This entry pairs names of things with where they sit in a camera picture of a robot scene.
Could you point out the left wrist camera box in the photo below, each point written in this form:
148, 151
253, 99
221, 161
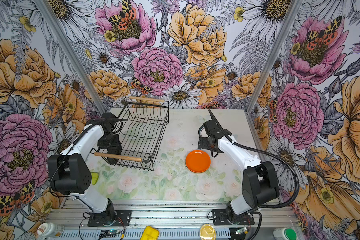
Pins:
109, 121

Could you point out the yellow plastic block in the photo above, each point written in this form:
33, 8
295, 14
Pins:
150, 233

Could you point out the green white button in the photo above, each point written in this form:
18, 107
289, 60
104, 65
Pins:
284, 234

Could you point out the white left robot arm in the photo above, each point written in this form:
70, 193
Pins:
70, 176

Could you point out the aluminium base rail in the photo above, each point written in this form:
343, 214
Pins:
177, 215

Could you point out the orange plate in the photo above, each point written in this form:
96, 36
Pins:
198, 161

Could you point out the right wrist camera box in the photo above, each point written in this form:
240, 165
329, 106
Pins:
213, 130

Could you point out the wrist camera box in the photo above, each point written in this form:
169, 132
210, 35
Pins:
109, 121
213, 130

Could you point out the round yellow lid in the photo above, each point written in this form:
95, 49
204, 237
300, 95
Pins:
207, 232

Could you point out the black plate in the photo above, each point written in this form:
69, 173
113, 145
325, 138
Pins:
112, 161

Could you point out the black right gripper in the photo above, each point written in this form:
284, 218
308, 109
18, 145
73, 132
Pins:
202, 143

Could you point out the black wire dish rack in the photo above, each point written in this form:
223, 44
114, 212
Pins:
141, 125

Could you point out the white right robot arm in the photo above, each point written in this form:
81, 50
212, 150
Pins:
259, 180

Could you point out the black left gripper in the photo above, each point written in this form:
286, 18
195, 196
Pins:
115, 142

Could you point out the green translucent square dish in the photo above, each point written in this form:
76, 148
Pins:
95, 178

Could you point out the aluminium left corner post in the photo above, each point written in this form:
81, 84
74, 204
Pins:
57, 29

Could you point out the aluminium corner post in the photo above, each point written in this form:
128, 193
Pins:
57, 29
279, 40

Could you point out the aluminium right corner post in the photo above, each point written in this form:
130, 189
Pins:
279, 40

